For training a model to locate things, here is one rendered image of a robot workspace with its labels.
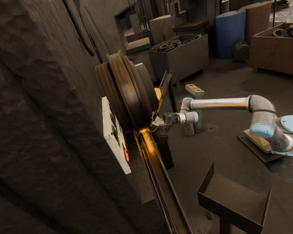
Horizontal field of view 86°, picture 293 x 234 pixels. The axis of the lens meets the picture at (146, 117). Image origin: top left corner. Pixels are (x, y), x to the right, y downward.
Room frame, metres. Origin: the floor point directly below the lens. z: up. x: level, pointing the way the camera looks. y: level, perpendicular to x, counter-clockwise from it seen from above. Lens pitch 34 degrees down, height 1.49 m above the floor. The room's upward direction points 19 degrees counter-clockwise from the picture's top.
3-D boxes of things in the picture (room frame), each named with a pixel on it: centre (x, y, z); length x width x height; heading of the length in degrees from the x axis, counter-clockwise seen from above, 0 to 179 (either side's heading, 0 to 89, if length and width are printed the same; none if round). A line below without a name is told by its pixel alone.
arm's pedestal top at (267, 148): (0.99, -1.12, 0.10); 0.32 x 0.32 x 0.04; 0
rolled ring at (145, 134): (0.82, 0.05, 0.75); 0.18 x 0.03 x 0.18; 5
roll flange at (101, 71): (0.81, 0.13, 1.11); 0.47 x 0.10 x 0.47; 5
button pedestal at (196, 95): (1.56, -0.63, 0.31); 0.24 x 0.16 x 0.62; 5
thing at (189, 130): (1.50, -0.47, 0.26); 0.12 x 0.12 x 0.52
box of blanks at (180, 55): (3.37, -1.03, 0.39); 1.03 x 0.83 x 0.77; 110
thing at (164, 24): (5.06, -1.44, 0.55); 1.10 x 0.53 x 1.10; 25
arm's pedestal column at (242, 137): (0.99, -1.12, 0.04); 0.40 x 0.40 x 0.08; 0
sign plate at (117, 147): (0.47, 0.13, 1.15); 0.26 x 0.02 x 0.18; 5
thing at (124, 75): (0.82, 0.05, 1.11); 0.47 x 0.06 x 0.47; 5
